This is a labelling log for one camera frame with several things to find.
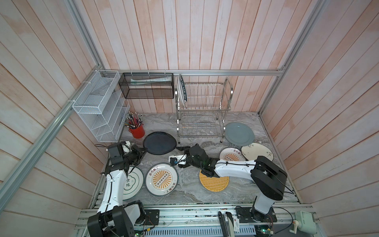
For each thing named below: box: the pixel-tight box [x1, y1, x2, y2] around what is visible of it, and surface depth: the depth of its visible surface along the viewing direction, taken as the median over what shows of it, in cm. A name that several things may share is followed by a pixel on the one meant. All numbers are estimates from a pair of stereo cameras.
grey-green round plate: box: [224, 121, 255, 147], surface depth 110 cm
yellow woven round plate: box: [199, 169, 230, 193], surface depth 85 cm
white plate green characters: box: [122, 166, 145, 201], surface depth 85 cm
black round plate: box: [143, 131, 178, 156], surface depth 89 cm
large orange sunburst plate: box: [145, 162, 179, 197], surface depth 87 cm
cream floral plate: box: [240, 142, 274, 162], surface depth 99 cm
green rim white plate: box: [177, 74, 188, 109], surface depth 92 cm
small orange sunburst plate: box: [219, 146, 248, 161], surface depth 98 cm
